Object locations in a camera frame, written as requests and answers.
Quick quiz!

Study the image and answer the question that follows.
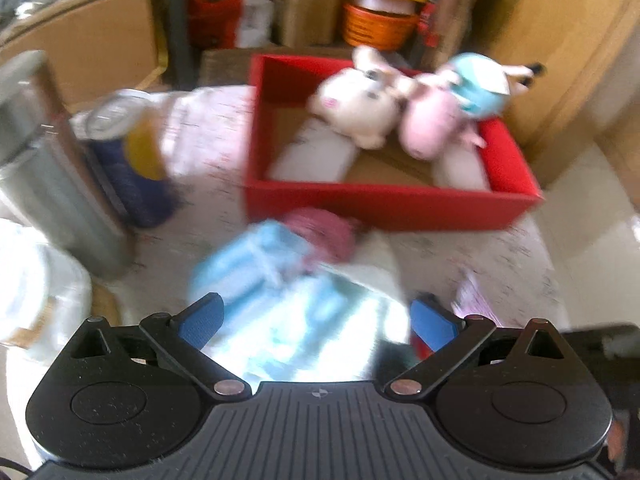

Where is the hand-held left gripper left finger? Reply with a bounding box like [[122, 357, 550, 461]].
[[67, 292, 253, 401]]

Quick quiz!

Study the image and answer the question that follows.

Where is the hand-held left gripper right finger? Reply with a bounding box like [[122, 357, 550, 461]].
[[385, 294, 576, 401]]

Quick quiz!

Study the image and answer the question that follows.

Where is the red cardboard box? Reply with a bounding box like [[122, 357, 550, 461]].
[[244, 54, 543, 233]]

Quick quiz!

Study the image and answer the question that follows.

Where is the pink knitted cloth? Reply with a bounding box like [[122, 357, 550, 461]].
[[282, 207, 357, 264]]

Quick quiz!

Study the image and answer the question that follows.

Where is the white plush bear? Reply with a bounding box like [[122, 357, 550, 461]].
[[306, 46, 416, 150]]

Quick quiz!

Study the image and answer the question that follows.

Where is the blue haired doll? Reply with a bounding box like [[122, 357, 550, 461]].
[[440, 52, 546, 121]]

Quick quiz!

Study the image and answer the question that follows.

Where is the blue yellow drink can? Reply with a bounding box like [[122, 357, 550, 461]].
[[70, 89, 176, 228]]

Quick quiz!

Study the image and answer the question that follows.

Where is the glass jar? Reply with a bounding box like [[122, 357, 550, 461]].
[[0, 220, 93, 361]]

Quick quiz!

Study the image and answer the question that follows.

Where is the stainless steel thermos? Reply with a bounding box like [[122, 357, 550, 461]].
[[0, 50, 136, 281]]

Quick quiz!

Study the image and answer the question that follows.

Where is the dark wooden stool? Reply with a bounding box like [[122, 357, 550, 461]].
[[200, 47, 361, 88]]

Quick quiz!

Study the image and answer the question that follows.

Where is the black shelf rack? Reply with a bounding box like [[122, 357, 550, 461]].
[[165, 0, 476, 86]]

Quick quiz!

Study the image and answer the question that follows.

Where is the wooden television cabinet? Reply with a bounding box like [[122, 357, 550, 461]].
[[0, 0, 168, 106]]

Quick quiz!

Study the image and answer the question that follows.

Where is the red white plastic bag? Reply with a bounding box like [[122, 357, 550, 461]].
[[187, 0, 276, 51]]

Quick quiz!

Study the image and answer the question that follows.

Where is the orange plastic basket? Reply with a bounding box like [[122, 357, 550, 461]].
[[342, 2, 421, 51]]

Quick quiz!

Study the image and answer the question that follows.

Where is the brown cardboard box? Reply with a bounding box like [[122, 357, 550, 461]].
[[252, 0, 343, 48]]

